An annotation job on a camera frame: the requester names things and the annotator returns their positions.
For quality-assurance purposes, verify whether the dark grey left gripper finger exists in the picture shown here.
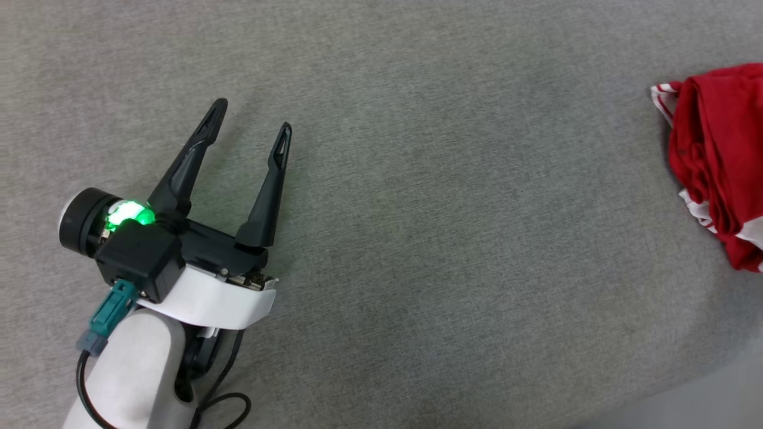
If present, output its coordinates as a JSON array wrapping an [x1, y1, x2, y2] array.
[[147, 98, 229, 219], [235, 122, 293, 248]]

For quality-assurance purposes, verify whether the left gripper body with white band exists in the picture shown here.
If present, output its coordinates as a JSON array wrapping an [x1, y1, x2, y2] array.
[[58, 188, 278, 331]]

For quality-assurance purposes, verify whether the red garment with white trim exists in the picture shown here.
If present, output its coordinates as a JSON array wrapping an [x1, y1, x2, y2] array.
[[650, 63, 763, 273]]

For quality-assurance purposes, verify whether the teal cable connector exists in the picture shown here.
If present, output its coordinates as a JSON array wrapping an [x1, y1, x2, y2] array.
[[76, 279, 139, 357]]

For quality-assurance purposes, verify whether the thin black cable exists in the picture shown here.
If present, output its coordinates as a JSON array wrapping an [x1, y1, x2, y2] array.
[[190, 329, 252, 429], [75, 350, 117, 429]]

